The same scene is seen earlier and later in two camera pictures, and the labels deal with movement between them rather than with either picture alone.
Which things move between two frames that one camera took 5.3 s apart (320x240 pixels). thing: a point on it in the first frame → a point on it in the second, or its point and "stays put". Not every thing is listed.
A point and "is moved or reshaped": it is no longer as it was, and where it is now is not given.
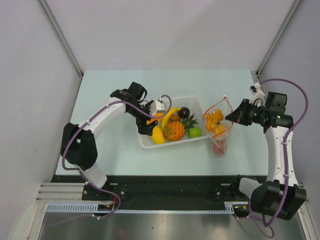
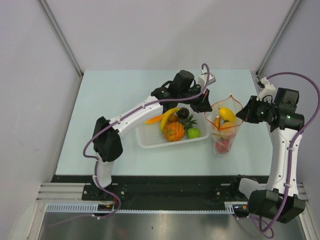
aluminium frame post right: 295,5 stays put
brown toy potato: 174,118 stays put
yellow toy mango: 157,137 → 227,114
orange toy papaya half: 157,117 stays put
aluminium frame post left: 47,9 stays put
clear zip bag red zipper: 217,125 is moved or reshaped
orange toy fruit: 219,128 → 224,125
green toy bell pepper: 194,132 stays put
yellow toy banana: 166,116 stays put
